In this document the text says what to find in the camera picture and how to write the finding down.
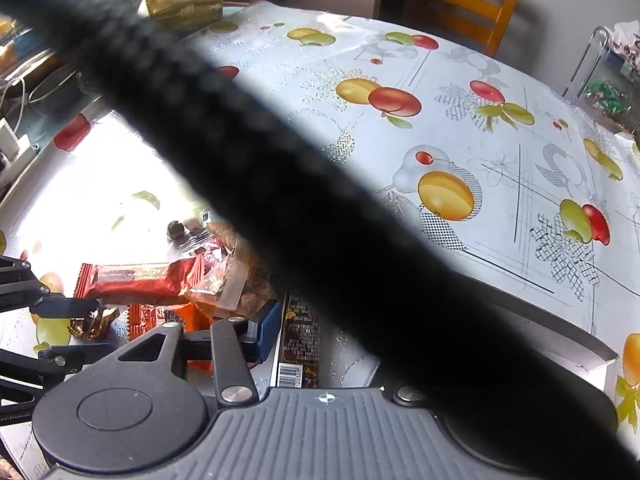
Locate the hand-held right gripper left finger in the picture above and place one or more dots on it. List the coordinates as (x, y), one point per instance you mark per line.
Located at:
(269, 330)

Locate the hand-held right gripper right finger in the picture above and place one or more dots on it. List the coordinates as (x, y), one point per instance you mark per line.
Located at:
(410, 394)

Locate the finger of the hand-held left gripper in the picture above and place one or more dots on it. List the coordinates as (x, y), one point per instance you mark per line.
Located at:
(75, 356)
(65, 308)

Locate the gold candy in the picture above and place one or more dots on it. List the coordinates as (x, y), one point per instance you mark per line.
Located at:
(95, 322)

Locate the clear bag of pastries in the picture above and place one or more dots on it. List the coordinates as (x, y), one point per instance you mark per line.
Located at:
(225, 285)

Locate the white cardboard box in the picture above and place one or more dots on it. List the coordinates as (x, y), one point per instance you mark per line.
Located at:
(595, 360)

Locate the dark brown snack packet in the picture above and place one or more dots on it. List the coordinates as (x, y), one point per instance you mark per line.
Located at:
(300, 340)

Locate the red snack packet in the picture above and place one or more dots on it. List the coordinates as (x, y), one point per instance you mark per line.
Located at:
(135, 280)

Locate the orange snack packet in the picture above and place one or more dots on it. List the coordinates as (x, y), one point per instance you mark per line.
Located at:
(145, 320)

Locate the silver wrapped candy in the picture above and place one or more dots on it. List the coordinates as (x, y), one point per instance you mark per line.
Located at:
(197, 241)

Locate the small dark chocolate ball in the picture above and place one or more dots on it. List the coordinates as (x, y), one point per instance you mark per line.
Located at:
(176, 230)

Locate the white charger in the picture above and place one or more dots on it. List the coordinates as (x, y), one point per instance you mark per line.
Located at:
(12, 140)

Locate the fruit print tablecloth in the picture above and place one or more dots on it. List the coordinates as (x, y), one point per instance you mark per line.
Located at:
(450, 60)

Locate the green wrapped candies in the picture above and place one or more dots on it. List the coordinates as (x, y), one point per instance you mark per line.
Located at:
(607, 95)

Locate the white plastic bag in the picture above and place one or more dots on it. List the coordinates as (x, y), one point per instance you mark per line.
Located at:
(627, 42)

